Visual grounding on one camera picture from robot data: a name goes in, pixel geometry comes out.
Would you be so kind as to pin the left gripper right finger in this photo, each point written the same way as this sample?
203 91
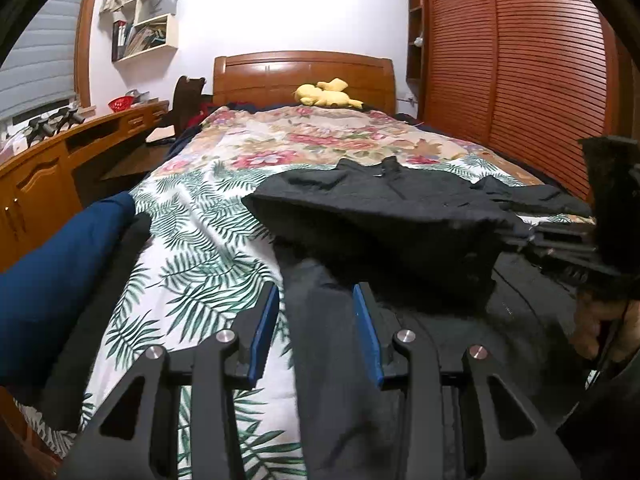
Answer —
474 423

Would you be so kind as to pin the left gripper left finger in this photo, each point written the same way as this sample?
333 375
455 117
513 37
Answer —
134 433

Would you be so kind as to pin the dark grey jacket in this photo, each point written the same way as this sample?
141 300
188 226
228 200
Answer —
442 254

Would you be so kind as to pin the blue sleeve forearm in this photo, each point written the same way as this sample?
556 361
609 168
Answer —
41 294

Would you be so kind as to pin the right hand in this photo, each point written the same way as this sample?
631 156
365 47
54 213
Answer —
592 317

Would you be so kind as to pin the leaf and floral bedspread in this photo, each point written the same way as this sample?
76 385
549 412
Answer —
193 256

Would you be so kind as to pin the wooden louvered wardrobe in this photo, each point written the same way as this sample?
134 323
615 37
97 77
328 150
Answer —
528 79

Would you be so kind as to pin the wooden desk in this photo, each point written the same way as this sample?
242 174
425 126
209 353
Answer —
46 185

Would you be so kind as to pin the black tripod on desk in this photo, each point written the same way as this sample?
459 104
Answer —
42 128

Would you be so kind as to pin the yellow plush toy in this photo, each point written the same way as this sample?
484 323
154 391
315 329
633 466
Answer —
326 94

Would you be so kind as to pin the red basket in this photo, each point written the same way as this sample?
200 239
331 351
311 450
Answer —
121 103

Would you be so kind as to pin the dark wooden chair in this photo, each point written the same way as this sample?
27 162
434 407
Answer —
186 105

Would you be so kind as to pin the grey window blind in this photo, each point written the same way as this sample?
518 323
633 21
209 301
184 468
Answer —
39 69

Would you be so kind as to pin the wooden headboard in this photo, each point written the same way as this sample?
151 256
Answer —
271 78

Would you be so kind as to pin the white wall shelf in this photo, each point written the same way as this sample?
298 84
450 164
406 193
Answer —
141 26

